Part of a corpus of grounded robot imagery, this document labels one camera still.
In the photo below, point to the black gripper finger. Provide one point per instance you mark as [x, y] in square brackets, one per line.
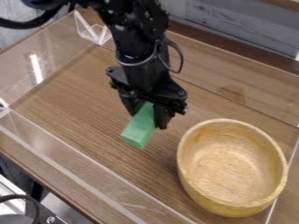
[132, 102]
[162, 115]

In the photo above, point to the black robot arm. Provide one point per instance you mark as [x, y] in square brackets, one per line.
[137, 23]

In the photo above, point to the clear acrylic corner bracket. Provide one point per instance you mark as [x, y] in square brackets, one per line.
[94, 33]

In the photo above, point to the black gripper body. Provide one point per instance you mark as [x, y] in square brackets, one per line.
[145, 77]

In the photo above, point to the green rectangular block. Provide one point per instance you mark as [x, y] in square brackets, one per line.
[140, 128]

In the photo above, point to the clear acrylic wall enclosure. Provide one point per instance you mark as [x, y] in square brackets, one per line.
[62, 118]

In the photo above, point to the light wooden bowl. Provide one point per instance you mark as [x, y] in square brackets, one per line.
[230, 166]

